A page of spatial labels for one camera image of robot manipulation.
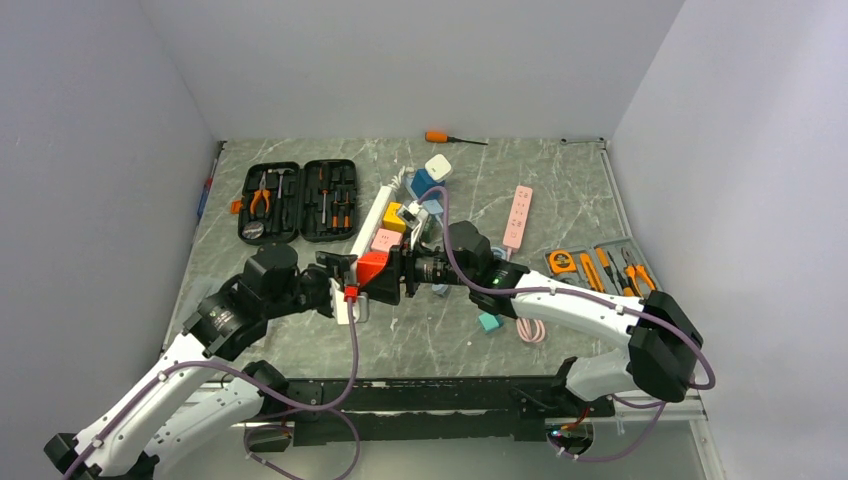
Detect red cube socket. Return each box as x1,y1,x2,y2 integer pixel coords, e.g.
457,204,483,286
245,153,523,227
356,251,389,287

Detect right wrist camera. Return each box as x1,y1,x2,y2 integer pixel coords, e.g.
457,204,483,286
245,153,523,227
396,201,430,230

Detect dark green cube socket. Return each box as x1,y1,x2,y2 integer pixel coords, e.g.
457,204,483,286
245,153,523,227
419,217,443,243

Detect orange pliers in tray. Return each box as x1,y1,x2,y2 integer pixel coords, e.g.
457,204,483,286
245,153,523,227
620,247,656,298

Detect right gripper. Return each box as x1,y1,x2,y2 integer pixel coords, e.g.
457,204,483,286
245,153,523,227
364,230,475,306

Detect blue cube socket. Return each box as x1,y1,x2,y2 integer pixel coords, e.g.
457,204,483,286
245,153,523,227
409,168,441,198

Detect light blue power strip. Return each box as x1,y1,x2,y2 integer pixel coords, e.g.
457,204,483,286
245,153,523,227
404,175,444,225

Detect orange utility knife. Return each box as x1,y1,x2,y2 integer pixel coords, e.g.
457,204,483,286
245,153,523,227
579,253,606,293

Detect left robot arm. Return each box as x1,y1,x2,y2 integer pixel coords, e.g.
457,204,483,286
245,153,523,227
44,244,358,479

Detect small black orange screwdriver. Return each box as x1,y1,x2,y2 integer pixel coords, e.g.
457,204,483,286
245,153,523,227
332,188,351,232

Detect pink power strip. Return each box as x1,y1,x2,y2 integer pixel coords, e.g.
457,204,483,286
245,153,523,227
502,185,533,251

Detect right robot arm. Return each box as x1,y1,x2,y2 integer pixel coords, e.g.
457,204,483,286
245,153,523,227
356,221,704,415

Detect grey tool tray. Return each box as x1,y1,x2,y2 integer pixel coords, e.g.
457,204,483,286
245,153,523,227
544,236,660,298

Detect white long power strip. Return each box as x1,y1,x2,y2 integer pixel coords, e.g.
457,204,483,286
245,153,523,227
349,185,397,257

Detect pink cube socket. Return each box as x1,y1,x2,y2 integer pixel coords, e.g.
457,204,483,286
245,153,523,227
370,228,404,252

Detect orange pliers in case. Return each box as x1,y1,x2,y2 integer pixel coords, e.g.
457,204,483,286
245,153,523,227
249,172,271,218

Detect black tool case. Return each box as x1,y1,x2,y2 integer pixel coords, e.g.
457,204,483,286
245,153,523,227
231,159,359,246

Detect orange tape measure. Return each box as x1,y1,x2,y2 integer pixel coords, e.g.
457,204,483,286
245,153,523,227
547,249,578,276

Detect yellow cube socket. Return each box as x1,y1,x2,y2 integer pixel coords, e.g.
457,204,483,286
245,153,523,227
382,202,407,234

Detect teal plug adapter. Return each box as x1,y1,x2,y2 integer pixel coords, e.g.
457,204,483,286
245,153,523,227
478,312,504,334

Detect orange handled screwdriver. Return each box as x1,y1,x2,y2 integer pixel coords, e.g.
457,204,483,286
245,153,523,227
425,131,488,146

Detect pink cable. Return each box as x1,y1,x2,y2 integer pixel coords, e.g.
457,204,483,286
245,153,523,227
513,248,547,344

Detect white charger plug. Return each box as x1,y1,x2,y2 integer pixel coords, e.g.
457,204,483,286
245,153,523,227
424,154,453,182

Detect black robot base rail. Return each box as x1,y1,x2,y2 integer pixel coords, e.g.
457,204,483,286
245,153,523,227
287,375,615,446

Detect blue pen at wall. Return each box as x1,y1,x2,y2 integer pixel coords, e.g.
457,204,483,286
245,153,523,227
196,159,218,220

